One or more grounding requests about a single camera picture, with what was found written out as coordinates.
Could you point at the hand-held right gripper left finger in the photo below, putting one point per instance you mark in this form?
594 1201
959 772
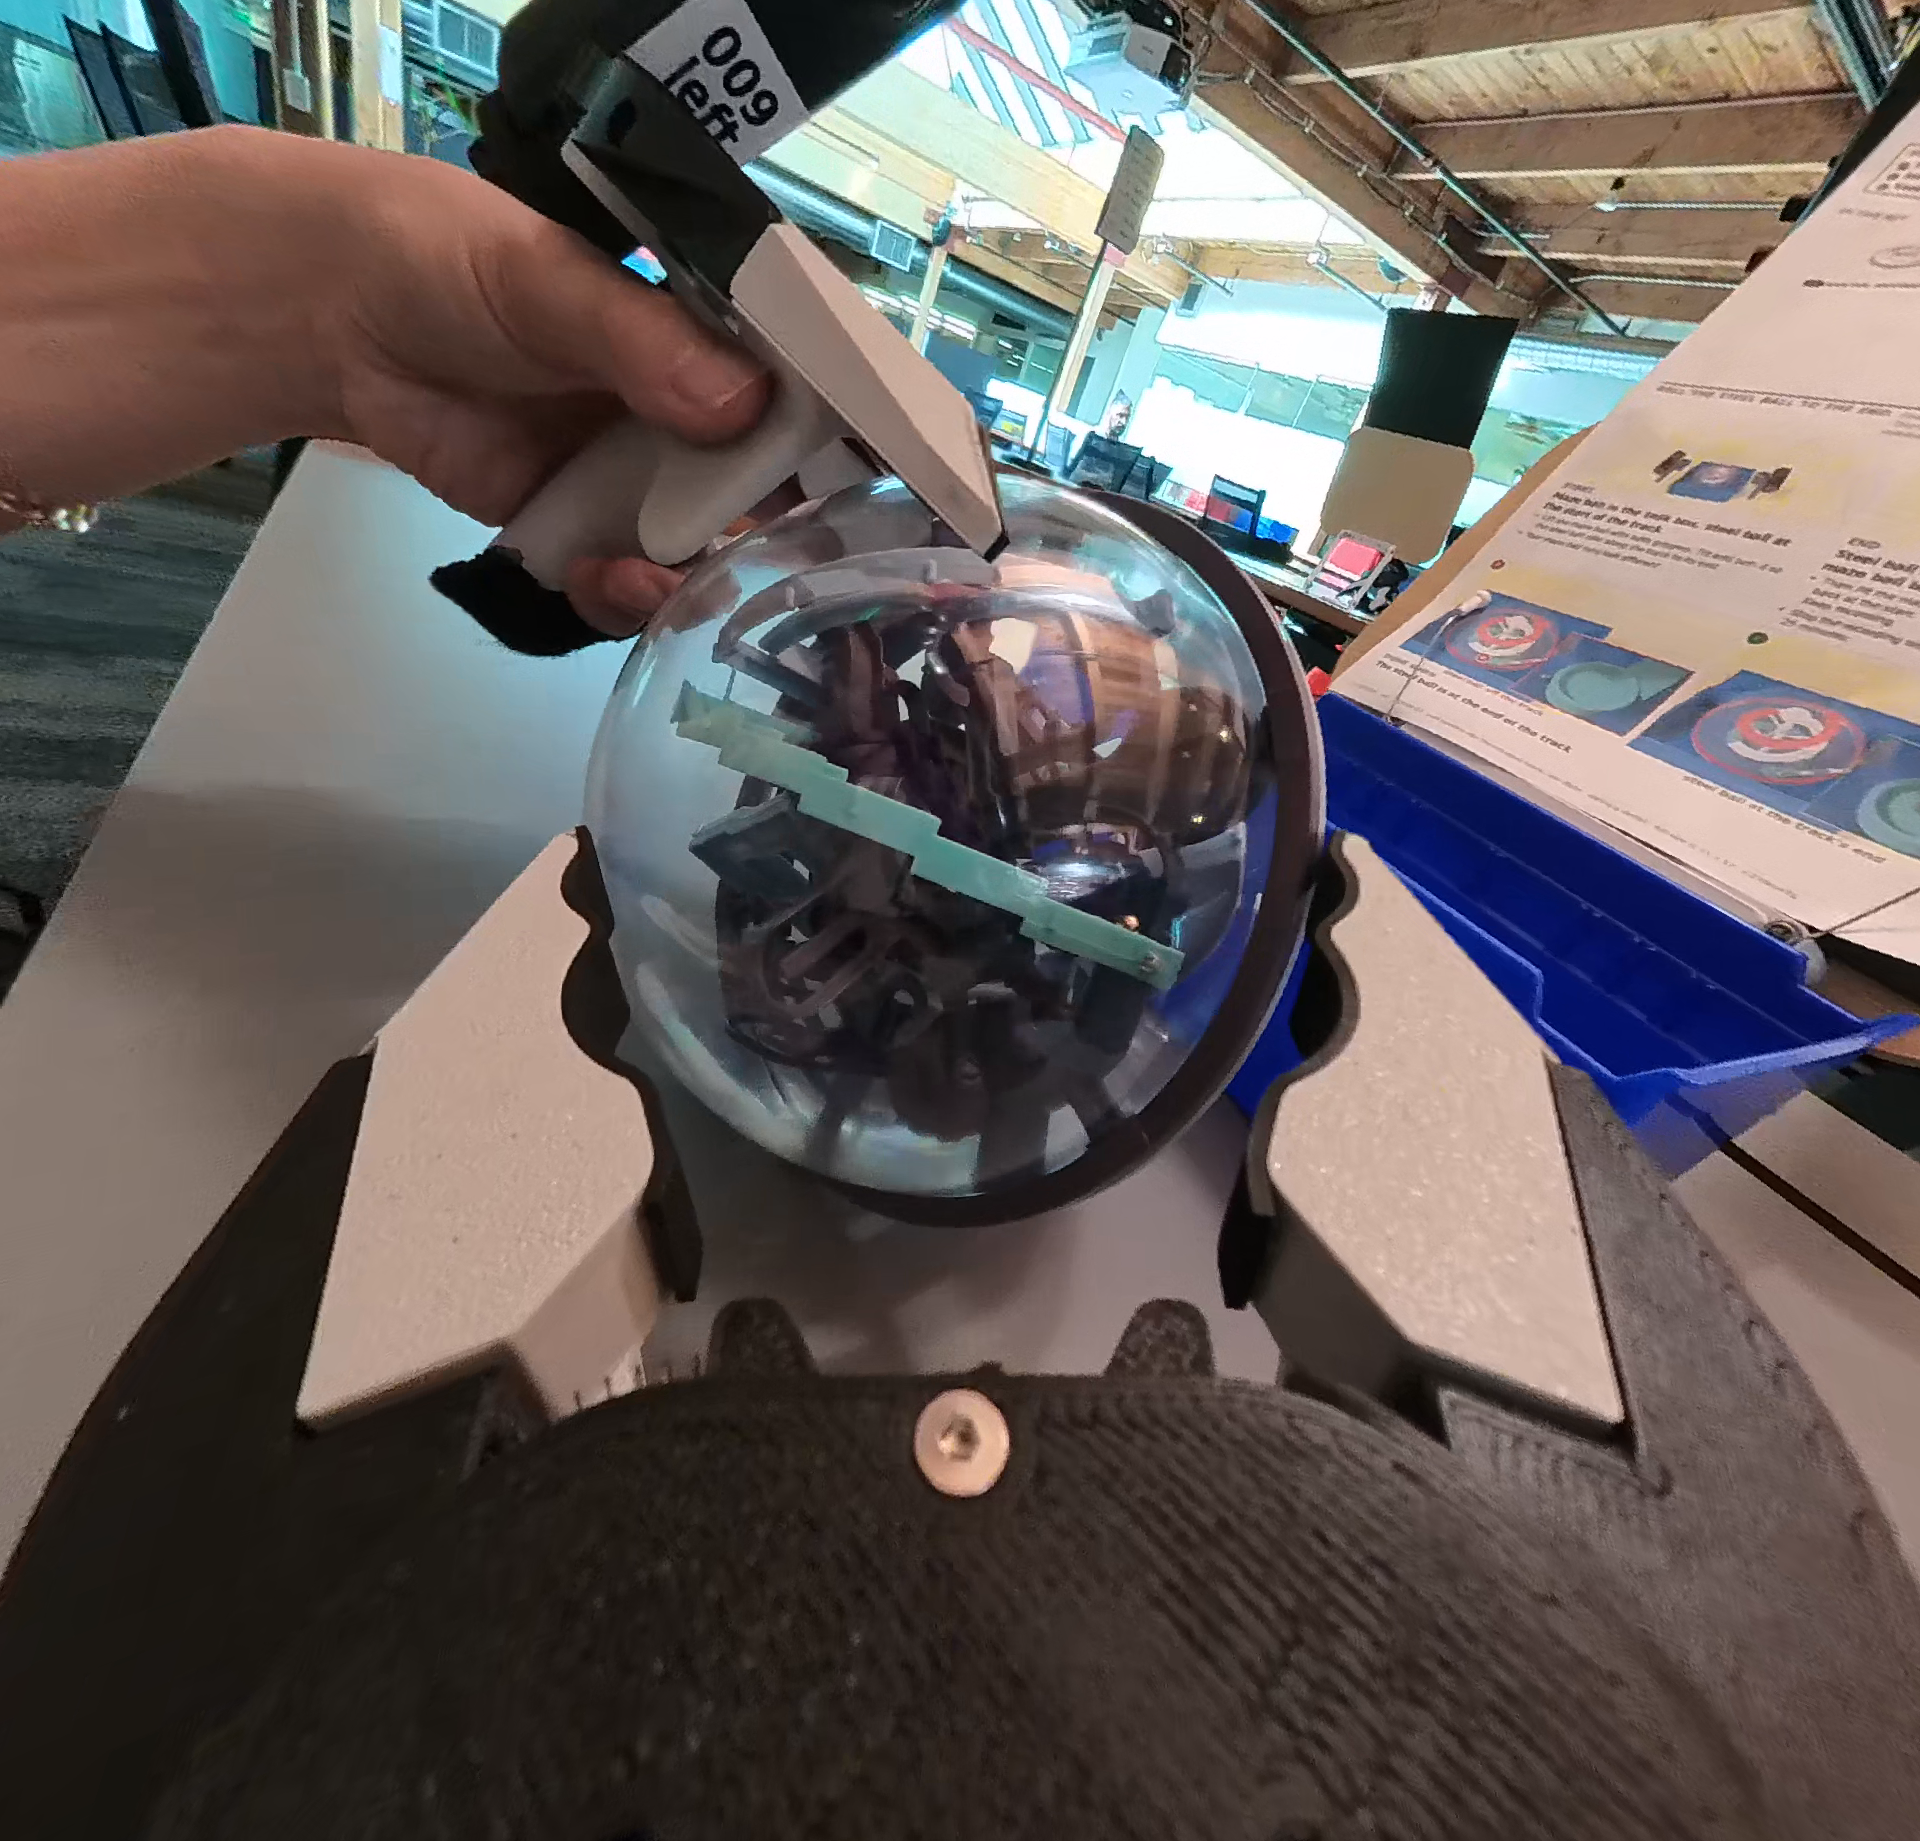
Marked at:
481 1195

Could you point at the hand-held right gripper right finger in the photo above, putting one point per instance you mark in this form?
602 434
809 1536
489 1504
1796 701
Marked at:
1441 1195

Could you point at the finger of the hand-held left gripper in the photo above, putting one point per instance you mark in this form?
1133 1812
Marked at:
885 386

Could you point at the clear plastic maze ball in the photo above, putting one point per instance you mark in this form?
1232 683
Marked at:
930 851

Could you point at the person's left hand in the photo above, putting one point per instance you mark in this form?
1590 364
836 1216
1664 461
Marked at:
481 325

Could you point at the blue plastic bin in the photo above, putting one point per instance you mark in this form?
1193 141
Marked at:
1576 941

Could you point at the hanging ceiling sign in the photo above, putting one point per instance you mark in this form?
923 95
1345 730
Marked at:
1128 189

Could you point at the ceiling projector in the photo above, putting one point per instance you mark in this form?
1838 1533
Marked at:
1148 50

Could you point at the red acrylic stand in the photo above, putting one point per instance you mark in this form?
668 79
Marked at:
1346 566

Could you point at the black card on cardboard stand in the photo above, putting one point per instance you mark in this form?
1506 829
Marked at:
1448 371

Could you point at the printed instruction sheet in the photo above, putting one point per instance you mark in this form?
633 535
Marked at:
1726 550

